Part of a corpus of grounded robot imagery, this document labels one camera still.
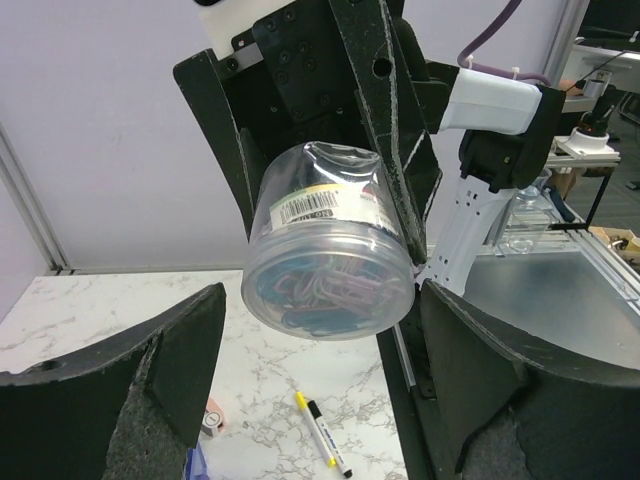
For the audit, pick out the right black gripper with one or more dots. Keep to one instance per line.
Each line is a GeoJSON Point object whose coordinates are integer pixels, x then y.
{"type": "Point", "coordinates": [341, 72]}

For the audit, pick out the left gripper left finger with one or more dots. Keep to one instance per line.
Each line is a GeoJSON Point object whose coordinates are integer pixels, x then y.
{"type": "Point", "coordinates": [127, 407]}

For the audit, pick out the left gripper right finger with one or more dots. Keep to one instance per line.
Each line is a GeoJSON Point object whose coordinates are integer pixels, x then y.
{"type": "Point", "coordinates": [515, 406]}

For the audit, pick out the clear tape roll pack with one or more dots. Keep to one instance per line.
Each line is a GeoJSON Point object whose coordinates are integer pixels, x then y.
{"type": "Point", "coordinates": [327, 256]}

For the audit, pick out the four-compartment pastel organizer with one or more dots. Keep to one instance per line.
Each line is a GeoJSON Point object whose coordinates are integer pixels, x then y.
{"type": "Point", "coordinates": [196, 467]}

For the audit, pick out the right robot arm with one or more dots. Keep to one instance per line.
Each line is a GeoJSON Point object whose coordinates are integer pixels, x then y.
{"type": "Point", "coordinates": [456, 140]}

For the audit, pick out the yellow white marker pen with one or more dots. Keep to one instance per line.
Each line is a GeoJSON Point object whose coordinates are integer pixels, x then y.
{"type": "Point", "coordinates": [322, 434]}

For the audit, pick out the aluminium frame rail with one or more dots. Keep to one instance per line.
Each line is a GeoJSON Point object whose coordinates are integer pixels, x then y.
{"type": "Point", "coordinates": [31, 209]}

